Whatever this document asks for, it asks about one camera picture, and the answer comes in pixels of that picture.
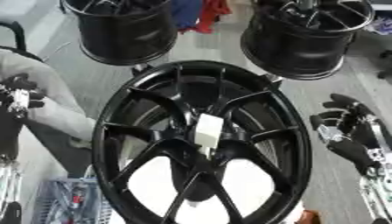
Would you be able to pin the black spoked wheel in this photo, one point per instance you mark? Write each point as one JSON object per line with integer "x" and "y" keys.
{"x": 153, "y": 137}

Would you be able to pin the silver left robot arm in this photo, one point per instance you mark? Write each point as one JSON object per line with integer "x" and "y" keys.
{"x": 7, "y": 189}

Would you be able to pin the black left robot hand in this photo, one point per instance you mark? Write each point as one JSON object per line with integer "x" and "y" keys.
{"x": 13, "y": 128}

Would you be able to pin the blue cloth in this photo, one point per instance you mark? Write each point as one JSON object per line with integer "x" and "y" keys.
{"x": 184, "y": 11}

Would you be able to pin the black wheel rim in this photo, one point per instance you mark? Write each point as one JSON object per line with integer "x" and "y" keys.
{"x": 301, "y": 40}
{"x": 127, "y": 32}

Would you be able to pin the red cloth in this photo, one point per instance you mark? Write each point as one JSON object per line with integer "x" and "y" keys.
{"x": 209, "y": 14}

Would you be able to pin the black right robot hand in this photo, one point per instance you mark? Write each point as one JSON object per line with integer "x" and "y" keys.
{"x": 352, "y": 140}

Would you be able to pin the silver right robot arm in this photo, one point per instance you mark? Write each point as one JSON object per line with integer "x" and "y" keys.
{"x": 377, "y": 192}

